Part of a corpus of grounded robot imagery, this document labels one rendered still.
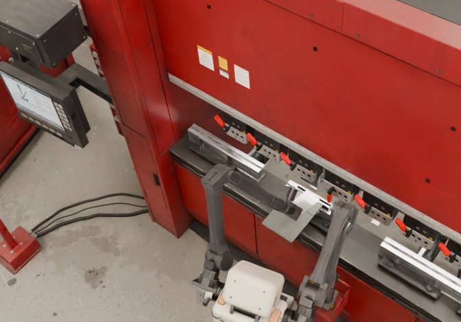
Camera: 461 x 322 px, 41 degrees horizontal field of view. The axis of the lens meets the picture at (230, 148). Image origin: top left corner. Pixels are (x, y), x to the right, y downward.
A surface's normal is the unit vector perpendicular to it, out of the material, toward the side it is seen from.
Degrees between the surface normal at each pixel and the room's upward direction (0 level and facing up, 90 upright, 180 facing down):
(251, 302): 48
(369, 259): 0
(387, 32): 90
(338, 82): 90
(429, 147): 90
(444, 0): 0
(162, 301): 0
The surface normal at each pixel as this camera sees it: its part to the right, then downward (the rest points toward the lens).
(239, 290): -0.36, 0.13
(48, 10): -0.07, -0.61
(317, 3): -0.63, 0.64
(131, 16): 0.78, 0.46
